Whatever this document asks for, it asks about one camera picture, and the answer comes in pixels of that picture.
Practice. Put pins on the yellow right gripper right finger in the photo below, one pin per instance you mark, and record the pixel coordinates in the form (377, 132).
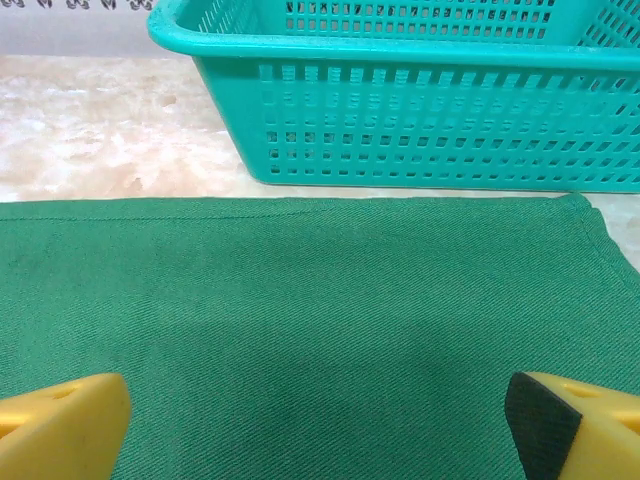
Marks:
(595, 435)

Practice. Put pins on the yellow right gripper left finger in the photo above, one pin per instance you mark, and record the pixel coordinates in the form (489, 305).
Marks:
(60, 430)

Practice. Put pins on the green long pants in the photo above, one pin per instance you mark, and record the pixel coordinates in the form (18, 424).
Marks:
(310, 310)

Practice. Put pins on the teal plastic basket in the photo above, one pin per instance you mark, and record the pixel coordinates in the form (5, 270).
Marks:
(425, 65)

